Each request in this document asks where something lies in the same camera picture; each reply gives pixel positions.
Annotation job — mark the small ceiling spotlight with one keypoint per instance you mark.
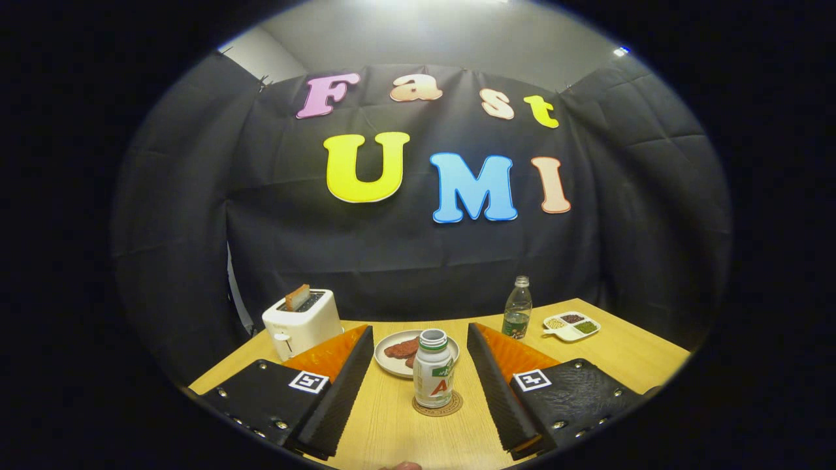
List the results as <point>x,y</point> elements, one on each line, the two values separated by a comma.
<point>621,51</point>

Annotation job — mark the white toaster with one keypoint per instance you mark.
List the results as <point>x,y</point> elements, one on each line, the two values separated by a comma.
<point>307,326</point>

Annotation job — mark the white juice bottle green label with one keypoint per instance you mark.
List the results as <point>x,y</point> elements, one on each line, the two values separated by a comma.
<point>432,378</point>

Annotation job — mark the clear plastic water bottle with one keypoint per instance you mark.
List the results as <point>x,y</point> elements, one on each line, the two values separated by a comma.
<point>516,313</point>

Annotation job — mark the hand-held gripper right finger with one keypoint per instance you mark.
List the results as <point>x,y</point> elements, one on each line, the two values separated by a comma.
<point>499,391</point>

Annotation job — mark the brown meat slice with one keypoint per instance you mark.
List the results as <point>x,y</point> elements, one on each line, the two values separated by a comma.
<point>400,348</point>
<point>410,361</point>

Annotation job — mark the black backdrop cloth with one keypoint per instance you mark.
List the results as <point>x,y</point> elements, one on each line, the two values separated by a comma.
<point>392,261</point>

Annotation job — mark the wooden table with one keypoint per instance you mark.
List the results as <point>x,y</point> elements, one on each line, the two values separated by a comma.
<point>392,431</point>

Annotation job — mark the white round plate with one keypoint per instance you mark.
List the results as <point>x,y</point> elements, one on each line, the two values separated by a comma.
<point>388,364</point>

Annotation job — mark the toast slice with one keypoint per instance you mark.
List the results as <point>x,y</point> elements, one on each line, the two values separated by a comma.
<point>297,297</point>

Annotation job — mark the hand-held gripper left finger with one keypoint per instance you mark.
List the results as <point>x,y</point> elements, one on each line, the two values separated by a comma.
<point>343,391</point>

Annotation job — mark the white divided snack tray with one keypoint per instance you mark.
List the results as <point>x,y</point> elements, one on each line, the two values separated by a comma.
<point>568,333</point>

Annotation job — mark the round cork coaster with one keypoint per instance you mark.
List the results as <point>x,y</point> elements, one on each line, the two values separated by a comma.
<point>421,410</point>

